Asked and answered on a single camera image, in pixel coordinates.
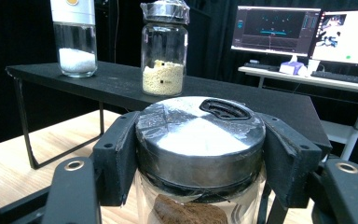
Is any white cup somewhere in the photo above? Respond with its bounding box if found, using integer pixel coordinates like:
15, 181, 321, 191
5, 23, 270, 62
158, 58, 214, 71
305, 58, 322, 77

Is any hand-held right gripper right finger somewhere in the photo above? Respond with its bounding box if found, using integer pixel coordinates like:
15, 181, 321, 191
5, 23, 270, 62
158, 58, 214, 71
255, 111, 324, 209

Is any white desk stand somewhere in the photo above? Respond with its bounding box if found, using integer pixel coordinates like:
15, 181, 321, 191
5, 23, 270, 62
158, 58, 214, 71
238, 65, 358, 161

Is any black curtain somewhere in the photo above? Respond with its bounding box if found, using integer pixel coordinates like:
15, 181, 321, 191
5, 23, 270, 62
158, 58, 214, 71
0, 0, 241, 149

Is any small black table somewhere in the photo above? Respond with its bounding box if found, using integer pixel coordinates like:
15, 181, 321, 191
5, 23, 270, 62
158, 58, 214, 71
5, 60, 334, 171

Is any white-screen computer monitor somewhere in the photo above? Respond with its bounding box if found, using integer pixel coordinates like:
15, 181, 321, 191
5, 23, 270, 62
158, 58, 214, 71
310, 8, 358, 68

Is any silver-lid jar of yellow grains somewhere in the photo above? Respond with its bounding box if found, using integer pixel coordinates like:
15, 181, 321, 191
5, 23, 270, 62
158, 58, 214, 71
140, 0, 191, 97

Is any dark-screen computer monitor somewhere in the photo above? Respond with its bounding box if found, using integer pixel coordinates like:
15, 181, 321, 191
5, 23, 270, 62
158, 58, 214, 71
230, 5, 322, 58

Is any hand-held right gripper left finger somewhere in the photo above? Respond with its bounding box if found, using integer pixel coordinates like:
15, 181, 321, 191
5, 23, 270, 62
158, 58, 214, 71
92, 110, 142, 207

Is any tissue box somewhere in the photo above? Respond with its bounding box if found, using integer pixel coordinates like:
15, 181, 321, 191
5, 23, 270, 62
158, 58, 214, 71
278, 54, 306, 77

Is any black keyboard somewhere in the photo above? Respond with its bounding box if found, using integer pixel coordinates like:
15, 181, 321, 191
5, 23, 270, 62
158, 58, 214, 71
310, 70, 358, 87
243, 62, 282, 72

